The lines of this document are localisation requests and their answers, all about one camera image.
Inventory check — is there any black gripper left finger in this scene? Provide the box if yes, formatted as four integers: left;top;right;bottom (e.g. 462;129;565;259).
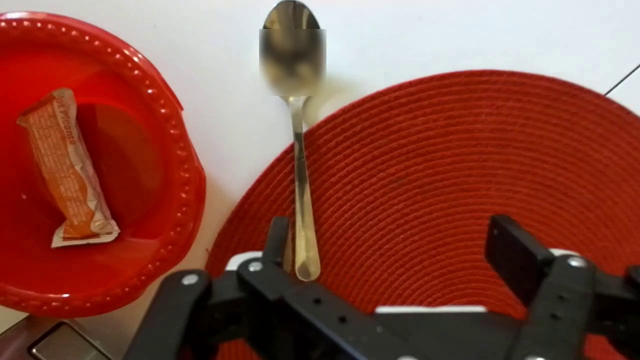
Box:
124;213;403;360

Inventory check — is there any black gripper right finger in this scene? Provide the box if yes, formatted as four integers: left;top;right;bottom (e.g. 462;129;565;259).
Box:
485;213;640;360

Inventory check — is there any silver metal spoon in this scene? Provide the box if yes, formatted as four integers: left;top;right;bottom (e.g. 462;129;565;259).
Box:
261;0;327;281

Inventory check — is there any red plastic bowl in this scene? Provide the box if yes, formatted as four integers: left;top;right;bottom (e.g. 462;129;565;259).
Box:
0;11;207;318

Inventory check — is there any round red woven placemat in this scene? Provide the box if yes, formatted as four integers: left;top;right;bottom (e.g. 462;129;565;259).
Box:
204;68;640;360

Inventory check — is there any orange snack packet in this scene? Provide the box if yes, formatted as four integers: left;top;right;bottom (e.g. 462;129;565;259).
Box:
16;88;121;247

